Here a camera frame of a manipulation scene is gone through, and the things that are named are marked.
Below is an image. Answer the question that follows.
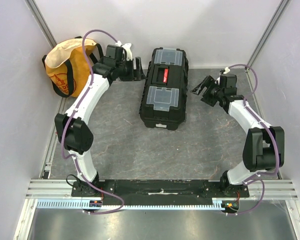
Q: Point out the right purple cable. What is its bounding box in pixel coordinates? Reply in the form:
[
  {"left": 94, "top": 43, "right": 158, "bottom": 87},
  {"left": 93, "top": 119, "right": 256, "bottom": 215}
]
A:
[{"left": 224, "top": 63, "right": 281, "bottom": 216}]

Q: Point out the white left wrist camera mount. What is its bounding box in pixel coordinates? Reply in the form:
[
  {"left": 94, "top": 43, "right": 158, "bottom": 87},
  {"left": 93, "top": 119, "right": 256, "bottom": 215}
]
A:
[{"left": 115, "top": 40, "right": 133, "bottom": 61}]

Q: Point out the black plastic tool box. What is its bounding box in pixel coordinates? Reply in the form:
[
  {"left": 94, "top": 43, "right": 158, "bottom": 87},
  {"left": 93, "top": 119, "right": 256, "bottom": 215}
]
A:
[{"left": 139, "top": 47, "right": 189, "bottom": 131}]

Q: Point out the yellow canvas tote bag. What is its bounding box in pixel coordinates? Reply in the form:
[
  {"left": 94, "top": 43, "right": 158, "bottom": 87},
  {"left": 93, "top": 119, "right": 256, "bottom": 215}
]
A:
[{"left": 41, "top": 36, "right": 104, "bottom": 98}]

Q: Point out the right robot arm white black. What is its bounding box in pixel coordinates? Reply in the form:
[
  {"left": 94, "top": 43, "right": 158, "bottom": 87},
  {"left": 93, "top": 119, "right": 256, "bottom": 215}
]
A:
[{"left": 191, "top": 73, "right": 285, "bottom": 197}]

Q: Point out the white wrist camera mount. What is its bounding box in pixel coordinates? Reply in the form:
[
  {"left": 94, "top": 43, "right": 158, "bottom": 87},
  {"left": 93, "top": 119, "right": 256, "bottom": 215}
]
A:
[
  {"left": 115, "top": 40, "right": 133, "bottom": 61},
  {"left": 215, "top": 67, "right": 231, "bottom": 84}
]

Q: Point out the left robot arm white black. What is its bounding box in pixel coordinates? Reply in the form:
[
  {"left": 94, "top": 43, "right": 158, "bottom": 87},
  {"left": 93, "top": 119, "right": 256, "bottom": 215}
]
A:
[{"left": 54, "top": 42, "right": 145, "bottom": 197}]

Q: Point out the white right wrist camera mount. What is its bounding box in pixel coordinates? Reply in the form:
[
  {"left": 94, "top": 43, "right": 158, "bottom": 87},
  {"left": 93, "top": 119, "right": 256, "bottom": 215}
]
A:
[{"left": 215, "top": 67, "right": 231, "bottom": 84}]

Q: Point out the purple cable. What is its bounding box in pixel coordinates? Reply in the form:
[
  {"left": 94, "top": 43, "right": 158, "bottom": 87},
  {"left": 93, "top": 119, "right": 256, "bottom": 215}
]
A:
[
  {"left": 224, "top": 63, "right": 281, "bottom": 216},
  {"left": 60, "top": 29, "right": 126, "bottom": 215}
]

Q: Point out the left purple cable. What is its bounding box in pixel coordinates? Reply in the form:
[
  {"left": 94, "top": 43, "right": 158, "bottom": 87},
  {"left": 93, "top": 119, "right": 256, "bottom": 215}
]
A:
[{"left": 60, "top": 29, "right": 126, "bottom": 215}]

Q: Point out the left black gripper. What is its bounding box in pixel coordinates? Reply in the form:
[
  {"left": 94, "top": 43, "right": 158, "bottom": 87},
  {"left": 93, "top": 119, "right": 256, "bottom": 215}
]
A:
[{"left": 116, "top": 57, "right": 147, "bottom": 82}]

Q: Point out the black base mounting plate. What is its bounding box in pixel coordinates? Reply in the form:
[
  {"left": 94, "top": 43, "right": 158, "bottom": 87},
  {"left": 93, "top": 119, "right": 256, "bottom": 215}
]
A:
[{"left": 71, "top": 178, "right": 250, "bottom": 207}]

